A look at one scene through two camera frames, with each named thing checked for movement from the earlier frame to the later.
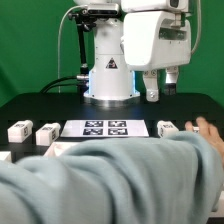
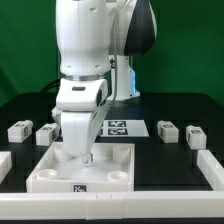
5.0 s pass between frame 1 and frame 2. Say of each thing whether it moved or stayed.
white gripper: moved
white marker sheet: stayed
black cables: stayed
